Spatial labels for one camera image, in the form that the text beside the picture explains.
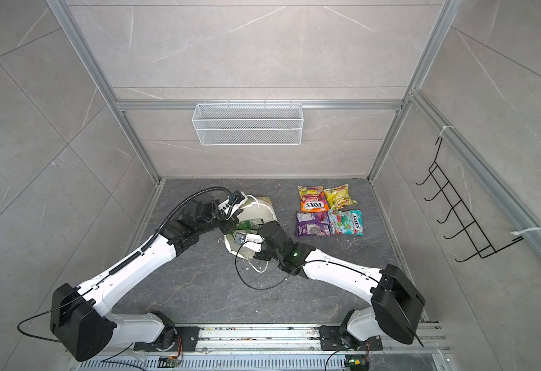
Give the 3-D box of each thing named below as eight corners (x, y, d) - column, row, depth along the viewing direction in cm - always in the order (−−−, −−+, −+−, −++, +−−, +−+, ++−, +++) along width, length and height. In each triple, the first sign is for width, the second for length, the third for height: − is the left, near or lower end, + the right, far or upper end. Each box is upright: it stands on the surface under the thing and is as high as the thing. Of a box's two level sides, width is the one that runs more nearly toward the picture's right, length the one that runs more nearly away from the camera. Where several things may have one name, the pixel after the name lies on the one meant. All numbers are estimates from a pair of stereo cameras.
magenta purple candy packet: (296, 237, 100) (297, 232, 97) (295, 215, 108) (296, 210, 105) (330, 237, 100) (331, 232, 97) (326, 215, 108) (327, 210, 105)
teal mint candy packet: (331, 236, 101) (332, 231, 98) (327, 214, 108) (328, 209, 105) (365, 236, 101) (367, 231, 98) (358, 214, 108) (361, 209, 105)
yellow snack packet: (331, 212, 109) (333, 205, 105) (323, 194, 116) (325, 187, 112) (353, 208, 111) (356, 201, 106) (344, 191, 118) (346, 184, 113)
